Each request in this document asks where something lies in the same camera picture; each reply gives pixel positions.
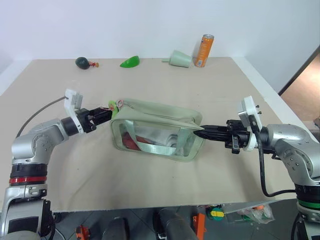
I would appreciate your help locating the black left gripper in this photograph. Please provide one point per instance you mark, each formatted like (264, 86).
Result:
(86, 121)

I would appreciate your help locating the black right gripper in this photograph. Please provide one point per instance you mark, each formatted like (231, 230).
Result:
(237, 140)

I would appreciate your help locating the green pouch with clear window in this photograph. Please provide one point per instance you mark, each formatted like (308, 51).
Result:
(162, 113)

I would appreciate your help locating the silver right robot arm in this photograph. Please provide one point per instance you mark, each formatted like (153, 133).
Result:
(292, 145)

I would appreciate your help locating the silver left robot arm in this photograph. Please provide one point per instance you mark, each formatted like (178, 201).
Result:
(37, 140)

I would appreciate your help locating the red item inside pouch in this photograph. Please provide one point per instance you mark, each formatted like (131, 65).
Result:
(128, 142)

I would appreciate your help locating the small orange red toy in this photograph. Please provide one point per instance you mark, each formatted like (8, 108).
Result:
(95, 64)

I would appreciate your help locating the dark green round toy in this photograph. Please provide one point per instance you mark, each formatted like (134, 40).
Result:
(82, 62)

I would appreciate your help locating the bright green plastic scoop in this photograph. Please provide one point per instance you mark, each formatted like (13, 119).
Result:
(131, 62)

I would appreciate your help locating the green yellow round toy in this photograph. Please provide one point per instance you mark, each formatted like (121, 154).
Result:
(216, 213)

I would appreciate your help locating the pale green funnel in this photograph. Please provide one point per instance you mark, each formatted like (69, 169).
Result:
(180, 59)

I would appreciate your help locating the orange drink can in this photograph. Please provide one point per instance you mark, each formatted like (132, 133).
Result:
(203, 51)

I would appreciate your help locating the clear plastic bag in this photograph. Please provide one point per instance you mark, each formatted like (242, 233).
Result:
(252, 212)

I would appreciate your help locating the brown wooden door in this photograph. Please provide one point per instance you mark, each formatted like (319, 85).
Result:
(307, 95)

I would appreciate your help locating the dark rounded shape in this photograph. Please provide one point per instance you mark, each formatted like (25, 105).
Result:
(172, 225)
(117, 228)

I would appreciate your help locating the small orange black device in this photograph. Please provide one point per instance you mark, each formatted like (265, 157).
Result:
(82, 232)

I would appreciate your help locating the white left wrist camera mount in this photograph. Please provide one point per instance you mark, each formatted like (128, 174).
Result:
(71, 110)

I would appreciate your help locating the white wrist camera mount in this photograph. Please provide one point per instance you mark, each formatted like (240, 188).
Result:
(71, 110)
(251, 107)

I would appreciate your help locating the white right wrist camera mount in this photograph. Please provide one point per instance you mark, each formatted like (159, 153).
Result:
(251, 107)

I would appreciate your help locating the orange plastic bracket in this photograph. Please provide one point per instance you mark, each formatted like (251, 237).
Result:
(200, 221)

